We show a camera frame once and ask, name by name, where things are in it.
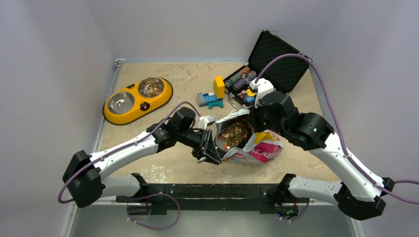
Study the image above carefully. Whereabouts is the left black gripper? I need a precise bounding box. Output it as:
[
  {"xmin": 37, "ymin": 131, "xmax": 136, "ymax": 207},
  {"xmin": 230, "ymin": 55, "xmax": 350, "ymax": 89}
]
[{"xmin": 176, "ymin": 127, "xmax": 221, "ymax": 164}]

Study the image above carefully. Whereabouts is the colourful pet food bag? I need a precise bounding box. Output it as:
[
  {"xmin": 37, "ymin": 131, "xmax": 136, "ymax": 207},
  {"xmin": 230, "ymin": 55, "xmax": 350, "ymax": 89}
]
[{"xmin": 214, "ymin": 108, "xmax": 284, "ymax": 163}]

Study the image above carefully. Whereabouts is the silver metal scoop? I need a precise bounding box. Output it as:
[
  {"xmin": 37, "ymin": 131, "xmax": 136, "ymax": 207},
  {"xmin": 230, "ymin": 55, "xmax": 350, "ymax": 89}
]
[{"xmin": 216, "ymin": 124, "xmax": 252, "ymax": 152}]

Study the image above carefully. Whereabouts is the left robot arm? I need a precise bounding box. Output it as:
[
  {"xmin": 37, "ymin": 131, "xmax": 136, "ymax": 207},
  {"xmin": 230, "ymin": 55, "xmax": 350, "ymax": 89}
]
[{"xmin": 58, "ymin": 107, "xmax": 221, "ymax": 208}]

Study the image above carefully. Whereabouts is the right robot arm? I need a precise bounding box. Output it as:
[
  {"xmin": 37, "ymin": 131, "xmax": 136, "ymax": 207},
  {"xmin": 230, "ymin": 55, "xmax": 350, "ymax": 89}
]
[{"xmin": 249, "ymin": 91, "xmax": 395, "ymax": 220}]

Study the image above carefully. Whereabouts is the yellow double pet bowl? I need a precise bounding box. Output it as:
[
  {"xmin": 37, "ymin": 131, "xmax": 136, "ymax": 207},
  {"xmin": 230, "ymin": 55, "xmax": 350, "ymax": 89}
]
[{"xmin": 102, "ymin": 77, "xmax": 173, "ymax": 125}]

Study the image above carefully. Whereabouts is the teal arch toy piece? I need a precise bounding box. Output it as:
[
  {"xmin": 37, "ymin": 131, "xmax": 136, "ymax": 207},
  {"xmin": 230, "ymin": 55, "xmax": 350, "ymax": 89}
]
[{"xmin": 208, "ymin": 101, "xmax": 224, "ymax": 110}]

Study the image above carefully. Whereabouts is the black poker chip case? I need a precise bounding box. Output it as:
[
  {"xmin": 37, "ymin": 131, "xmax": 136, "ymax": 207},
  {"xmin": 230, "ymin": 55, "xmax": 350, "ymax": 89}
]
[{"xmin": 224, "ymin": 29, "xmax": 311, "ymax": 107}]

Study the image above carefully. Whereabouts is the yellow toy brick block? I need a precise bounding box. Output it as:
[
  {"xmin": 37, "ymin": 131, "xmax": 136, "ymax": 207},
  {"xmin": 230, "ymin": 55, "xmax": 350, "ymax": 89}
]
[{"xmin": 213, "ymin": 76, "xmax": 225, "ymax": 99}]

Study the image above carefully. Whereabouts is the blue grey toy brick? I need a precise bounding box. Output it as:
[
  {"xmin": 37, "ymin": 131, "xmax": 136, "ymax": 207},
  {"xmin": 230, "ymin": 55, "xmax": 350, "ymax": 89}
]
[{"xmin": 196, "ymin": 92, "xmax": 218, "ymax": 107}]

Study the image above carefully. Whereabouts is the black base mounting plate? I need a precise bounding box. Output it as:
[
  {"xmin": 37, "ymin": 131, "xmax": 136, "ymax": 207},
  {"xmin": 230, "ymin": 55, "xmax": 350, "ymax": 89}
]
[{"xmin": 116, "ymin": 184, "xmax": 307, "ymax": 215}]

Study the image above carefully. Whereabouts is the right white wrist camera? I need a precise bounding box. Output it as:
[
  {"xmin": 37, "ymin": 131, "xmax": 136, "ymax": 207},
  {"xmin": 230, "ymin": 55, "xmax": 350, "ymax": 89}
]
[{"xmin": 250, "ymin": 79, "xmax": 275, "ymax": 108}]

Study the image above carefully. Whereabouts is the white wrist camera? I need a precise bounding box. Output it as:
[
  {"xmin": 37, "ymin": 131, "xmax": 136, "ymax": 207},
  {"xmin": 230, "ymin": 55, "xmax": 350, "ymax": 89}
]
[
  {"xmin": 250, "ymin": 79, "xmax": 275, "ymax": 108},
  {"xmin": 197, "ymin": 116, "xmax": 215, "ymax": 130}
]

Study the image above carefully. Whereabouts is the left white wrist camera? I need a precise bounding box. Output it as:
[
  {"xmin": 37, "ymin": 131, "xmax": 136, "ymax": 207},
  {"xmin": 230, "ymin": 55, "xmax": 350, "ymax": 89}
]
[{"xmin": 197, "ymin": 116, "xmax": 215, "ymax": 130}]

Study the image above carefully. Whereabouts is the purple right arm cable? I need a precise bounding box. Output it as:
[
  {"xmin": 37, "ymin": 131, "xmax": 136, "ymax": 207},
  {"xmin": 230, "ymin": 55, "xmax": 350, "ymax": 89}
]
[{"xmin": 254, "ymin": 53, "xmax": 419, "ymax": 205}]

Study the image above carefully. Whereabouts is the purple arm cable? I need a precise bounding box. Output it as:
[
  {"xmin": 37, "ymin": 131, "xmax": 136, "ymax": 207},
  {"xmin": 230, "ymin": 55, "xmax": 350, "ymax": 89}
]
[
  {"xmin": 58, "ymin": 101, "xmax": 203, "ymax": 204},
  {"xmin": 254, "ymin": 53, "xmax": 419, "ymax": 205}
]

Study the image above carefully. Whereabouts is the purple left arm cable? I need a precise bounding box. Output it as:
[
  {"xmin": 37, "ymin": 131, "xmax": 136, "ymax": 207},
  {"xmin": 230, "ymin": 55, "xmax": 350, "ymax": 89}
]
[{"xmin": 58, "ymin": 101, "xmax": 203, "ymax": 204}]

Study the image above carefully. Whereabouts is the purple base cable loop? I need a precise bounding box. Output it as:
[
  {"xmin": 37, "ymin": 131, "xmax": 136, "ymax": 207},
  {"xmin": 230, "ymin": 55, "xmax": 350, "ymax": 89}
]
[{"xmin": 126, "ymin": 193, "xmax": 181, "ymax": 232}]

